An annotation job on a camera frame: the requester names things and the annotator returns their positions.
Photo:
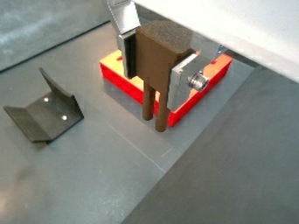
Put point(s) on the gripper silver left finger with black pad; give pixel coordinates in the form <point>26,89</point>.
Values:
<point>126,22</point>

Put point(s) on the black curved cradle bracket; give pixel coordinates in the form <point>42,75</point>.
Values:
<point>48,116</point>

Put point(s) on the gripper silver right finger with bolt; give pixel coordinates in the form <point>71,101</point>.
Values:
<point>187,75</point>

